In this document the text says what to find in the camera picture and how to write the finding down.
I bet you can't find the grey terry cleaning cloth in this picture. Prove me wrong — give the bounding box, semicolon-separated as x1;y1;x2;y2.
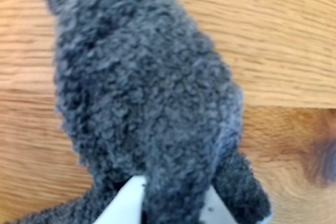
0;0;272;224

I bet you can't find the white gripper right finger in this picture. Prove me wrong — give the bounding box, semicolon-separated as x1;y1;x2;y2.
198;185;238;224

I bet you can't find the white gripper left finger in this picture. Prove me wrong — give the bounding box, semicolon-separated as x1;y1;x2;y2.
93;175;147;224

